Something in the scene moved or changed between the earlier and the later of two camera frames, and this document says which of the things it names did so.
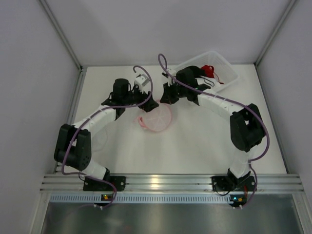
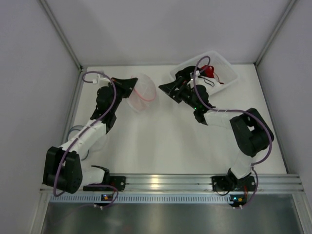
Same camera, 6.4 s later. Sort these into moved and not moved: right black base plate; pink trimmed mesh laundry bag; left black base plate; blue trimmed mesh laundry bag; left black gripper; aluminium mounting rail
Moved: pink trimmed mesh laundry bag; left black gripper
Not moved: right black base plate; aluminium mounting rail; blue trimmed mesh laundry bag; left black base plate
